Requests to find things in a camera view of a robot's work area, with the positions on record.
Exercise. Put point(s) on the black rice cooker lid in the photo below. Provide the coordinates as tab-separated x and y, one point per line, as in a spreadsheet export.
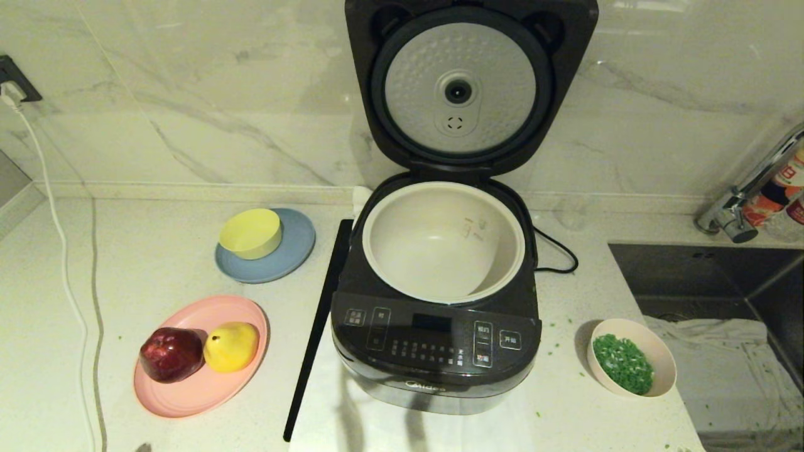
458	63

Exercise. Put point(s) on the pale pink bowl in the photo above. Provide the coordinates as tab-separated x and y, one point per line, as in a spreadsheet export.
664	364

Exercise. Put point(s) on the white inner pot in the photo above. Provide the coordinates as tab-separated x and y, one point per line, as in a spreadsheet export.
440	251

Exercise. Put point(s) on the black rice cooker body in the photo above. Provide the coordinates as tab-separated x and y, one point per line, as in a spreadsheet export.
440	358

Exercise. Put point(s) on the yellow bowl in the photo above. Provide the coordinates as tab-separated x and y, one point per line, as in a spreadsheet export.
251	235

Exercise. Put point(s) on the blue plate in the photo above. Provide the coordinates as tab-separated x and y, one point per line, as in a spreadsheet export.
289	257

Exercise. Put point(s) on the black tray edge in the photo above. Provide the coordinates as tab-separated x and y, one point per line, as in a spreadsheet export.
314	345

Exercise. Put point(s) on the yellow pear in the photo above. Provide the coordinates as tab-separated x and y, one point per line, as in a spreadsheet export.
231	347

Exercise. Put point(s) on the red apple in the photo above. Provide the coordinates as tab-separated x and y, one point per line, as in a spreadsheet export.
169	355

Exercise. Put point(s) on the pink plate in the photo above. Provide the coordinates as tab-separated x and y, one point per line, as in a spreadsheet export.
188	395

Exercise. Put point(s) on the stainless steel sink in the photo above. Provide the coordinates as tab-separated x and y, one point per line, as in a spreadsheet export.
691	276

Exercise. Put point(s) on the chrome faucet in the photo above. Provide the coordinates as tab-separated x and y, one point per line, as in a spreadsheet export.
732	220

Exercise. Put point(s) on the white cloth in sink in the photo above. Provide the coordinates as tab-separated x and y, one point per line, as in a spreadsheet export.
722	376

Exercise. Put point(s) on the red white label bottle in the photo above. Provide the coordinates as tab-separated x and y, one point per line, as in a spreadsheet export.
785	182

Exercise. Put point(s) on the black wall socket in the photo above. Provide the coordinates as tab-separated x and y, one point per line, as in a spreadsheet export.
16	78

